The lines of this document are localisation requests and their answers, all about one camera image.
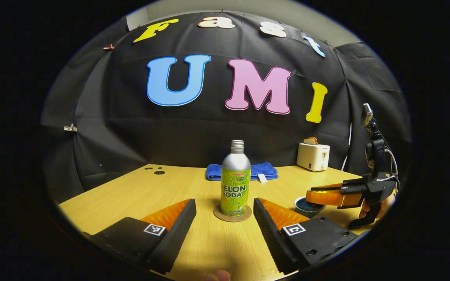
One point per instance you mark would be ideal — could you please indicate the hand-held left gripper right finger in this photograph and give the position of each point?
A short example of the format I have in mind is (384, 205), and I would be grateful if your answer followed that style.
(272, 238)

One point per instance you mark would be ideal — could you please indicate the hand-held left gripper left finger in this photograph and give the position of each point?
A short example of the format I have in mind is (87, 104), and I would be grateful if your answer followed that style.
(174, 238)

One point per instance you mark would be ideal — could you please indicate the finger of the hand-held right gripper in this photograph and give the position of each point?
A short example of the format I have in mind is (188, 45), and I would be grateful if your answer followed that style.
(342, 186)
(330, 198)

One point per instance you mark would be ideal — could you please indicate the green teacup lid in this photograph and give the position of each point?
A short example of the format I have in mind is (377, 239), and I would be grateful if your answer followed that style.
(306, 203)

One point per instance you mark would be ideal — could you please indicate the green teacup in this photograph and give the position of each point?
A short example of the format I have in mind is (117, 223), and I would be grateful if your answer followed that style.
(307, 210)

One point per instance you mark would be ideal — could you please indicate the round brown coaster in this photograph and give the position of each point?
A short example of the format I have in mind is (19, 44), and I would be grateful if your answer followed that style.
(219, 214)

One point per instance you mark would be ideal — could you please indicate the silver green water bottle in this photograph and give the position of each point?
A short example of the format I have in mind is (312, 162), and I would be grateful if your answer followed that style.
(235, 183)

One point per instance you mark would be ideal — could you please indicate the white toaster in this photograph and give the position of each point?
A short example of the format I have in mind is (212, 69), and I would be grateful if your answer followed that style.
(313, 157)

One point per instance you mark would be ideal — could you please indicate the slice of toast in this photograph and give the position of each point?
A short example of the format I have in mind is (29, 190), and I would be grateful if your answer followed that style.
(311, 140)

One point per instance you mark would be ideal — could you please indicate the blue folded towel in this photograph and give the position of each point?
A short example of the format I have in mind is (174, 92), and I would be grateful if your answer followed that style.
(260, 169)

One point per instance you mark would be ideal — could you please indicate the black backdrop cloth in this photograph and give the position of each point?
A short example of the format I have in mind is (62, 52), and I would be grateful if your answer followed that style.
(217, 128)

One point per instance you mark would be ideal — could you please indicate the metal clip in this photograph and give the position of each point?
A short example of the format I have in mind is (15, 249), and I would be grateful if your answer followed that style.
(70, 127)

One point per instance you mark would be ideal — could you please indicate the orange clip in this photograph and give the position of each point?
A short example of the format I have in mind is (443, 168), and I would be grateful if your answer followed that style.
(108, 47)

